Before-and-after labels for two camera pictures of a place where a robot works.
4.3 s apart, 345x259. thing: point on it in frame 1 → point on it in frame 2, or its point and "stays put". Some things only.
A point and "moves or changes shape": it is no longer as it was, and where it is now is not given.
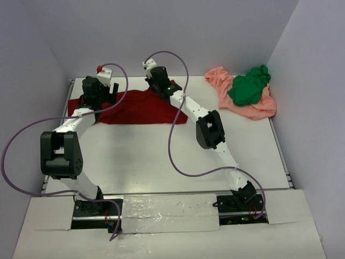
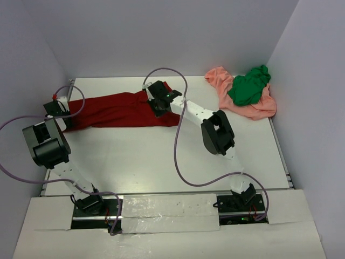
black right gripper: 149,80 → 158,113
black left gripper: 110,97 → 65,113
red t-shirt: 138,106 moves or changes shape
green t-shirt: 247,89 stays put
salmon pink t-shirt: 266,107 stays put
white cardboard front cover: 173,226 stays put
